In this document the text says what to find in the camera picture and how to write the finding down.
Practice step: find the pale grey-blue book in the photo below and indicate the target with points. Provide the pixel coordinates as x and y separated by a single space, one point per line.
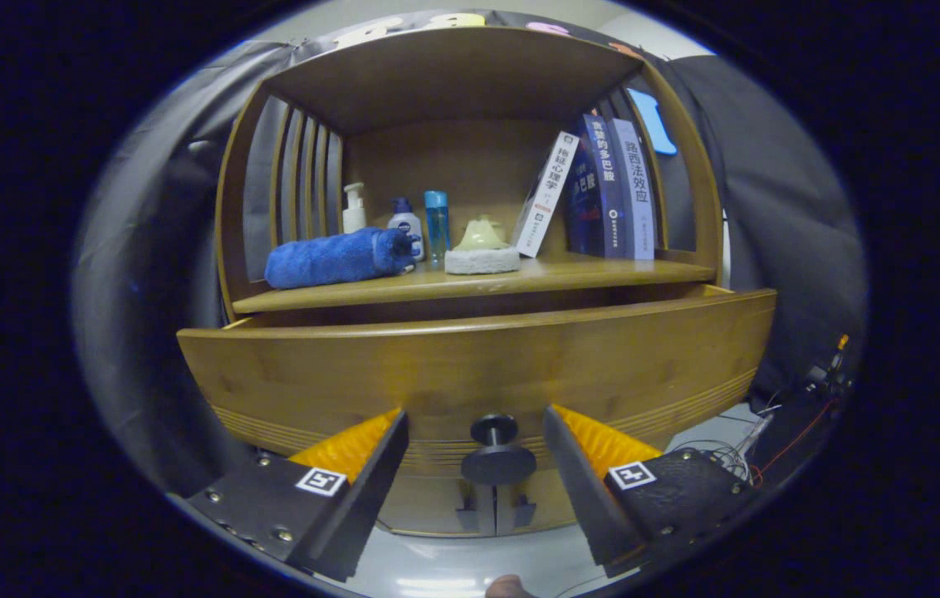
636 191

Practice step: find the wooden cabinet door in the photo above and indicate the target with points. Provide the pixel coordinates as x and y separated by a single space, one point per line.
553 502
424 502

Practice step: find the white book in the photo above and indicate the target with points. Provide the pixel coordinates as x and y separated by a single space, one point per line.
547 195

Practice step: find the white bottle blue cap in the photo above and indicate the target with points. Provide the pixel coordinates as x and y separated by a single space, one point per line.
408 226

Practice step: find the white pump bottle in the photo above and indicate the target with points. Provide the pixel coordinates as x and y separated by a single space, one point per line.
354 212

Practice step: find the dark blue book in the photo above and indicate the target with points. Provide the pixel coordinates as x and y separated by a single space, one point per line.
596 191

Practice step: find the pale green scrub brush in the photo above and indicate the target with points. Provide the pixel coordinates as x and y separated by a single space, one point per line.
482 249

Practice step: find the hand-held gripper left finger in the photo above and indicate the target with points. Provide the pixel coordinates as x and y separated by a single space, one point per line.
370 498

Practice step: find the wooden countertop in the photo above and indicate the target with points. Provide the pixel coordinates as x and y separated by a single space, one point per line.
586 274

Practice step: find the wooden cabinet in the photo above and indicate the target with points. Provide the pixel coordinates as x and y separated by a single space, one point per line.
445 75

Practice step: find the blue rolled towel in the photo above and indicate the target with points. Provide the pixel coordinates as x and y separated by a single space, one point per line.
329 257

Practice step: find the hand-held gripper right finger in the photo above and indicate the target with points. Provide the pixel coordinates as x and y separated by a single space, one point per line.
578 490

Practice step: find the clear blue bottle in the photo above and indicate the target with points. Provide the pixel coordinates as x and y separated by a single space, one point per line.
437 224

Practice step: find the wooden drawer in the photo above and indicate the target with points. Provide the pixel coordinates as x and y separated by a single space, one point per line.
470 365

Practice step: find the black device orange tip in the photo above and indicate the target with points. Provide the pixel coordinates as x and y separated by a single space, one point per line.
827 374

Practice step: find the black drawer knob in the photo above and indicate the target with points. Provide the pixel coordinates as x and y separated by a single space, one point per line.
496 457

